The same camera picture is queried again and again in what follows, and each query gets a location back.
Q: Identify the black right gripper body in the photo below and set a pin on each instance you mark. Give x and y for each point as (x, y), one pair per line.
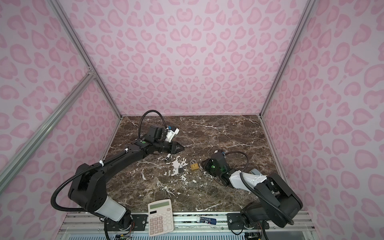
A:
(209, 166)

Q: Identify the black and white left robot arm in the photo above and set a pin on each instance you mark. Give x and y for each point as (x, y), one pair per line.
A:
(89, 188)

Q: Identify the blue and white glue stick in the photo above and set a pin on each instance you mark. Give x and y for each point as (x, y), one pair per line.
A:
(206, 220)

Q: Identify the white desk calculator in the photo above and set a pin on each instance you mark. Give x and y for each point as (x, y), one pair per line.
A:
(160, 216)

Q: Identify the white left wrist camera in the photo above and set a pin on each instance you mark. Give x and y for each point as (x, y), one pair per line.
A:
(171, 132)

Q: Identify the aluminium front rail frame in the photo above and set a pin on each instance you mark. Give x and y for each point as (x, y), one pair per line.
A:
(84, 226)

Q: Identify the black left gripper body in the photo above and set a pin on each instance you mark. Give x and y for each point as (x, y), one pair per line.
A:
(169, 147)

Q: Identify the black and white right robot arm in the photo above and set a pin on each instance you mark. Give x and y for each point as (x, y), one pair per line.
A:
(277, 202)

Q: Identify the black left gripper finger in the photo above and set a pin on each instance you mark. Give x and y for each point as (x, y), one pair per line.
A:
(179, 146)
(178, 150)

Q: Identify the brass padlock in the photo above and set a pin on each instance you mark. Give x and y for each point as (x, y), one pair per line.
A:
(194, 165)

